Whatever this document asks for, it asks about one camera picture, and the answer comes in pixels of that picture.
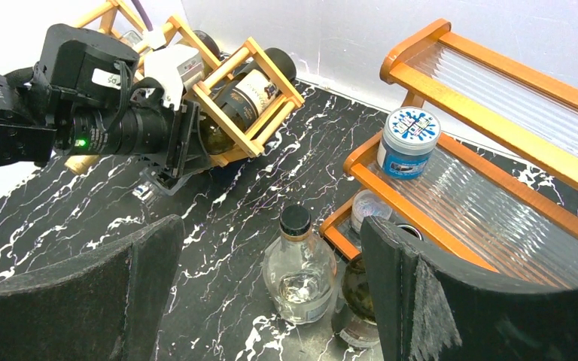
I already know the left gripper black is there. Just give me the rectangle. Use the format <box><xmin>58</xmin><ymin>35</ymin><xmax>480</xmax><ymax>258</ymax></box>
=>
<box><xmin>71</xmin><ymin>99</ymin><xmax>199</xmax><ymax>196</ymax></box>

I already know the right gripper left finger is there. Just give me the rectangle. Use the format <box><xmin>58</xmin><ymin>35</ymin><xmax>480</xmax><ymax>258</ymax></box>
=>
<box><xmin>0</xmin><ymin>215</ymin><xmax>184</xmax><ymax>360</ymax></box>

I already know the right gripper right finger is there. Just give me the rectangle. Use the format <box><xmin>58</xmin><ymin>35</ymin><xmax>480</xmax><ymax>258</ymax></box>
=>
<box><xmin>360</xmin><ymin>217</ymin><xmax>578</xmax><ymax>360</ymax></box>

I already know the dark wine bottle brown label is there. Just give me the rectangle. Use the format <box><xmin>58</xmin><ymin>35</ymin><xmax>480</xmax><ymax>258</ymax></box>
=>
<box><xmin>331</xmin><ymin>254</ymin><xmax>380</xmax><ymax>349</ymax></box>

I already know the dark wine bottle cream label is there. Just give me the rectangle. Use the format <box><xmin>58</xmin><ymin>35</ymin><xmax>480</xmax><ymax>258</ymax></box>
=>
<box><xmin>199</xmin><ymin>61</ymin><xmax>280</xmax><ymax>155</ymax></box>

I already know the clear glass bottle black cap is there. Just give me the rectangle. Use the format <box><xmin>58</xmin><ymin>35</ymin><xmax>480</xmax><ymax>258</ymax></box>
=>
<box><xmin>262</xmin><ymin>205</ymin><xmax>337</xmax><ymax>325</ymax></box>

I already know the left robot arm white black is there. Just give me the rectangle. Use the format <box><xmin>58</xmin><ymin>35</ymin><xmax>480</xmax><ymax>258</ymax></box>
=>
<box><xmin>0</xmin><ymin>23</ymin><xmax>211</xmax><ymax>194</ymax></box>

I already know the orange wooden shelf rack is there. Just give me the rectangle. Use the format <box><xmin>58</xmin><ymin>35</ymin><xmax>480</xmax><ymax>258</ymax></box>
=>
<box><xmin>343</xmin><ymin>19</ymin><xmax>578</xmax><ymax>289</ymax></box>

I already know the orange wooden wine rack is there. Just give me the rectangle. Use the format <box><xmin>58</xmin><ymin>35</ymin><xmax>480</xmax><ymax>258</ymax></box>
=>
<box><xmin>76</xmin><ymin>1</ymin><xmax>304</xmax><ymax>176</ymax></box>

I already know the small clear plastic cup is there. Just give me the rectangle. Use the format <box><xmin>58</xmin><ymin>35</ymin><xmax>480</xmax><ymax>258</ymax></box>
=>
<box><xmin>351</xmin><ymin>189</ymin><xmax>393</xmax><ymax>233</ymax></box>

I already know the blue lidded jar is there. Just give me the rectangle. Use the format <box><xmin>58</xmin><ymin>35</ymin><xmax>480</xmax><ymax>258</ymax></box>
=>
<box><xmin>376</xmin><ymin>106</ymin><xmax>442</xmax><ymax>180</ymax></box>

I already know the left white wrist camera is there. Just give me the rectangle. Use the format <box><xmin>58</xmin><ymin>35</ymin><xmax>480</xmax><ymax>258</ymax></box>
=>
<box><xmin>132</xmin><ymin>31</ymin><xmax>205</xmax><ymax>111</ymax></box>

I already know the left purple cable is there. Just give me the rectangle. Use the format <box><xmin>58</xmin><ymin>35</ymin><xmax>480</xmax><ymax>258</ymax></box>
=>
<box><xmin>129</xmin><ymin>0</ymin><xmax>154</xmax><ymax>31</ymax></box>

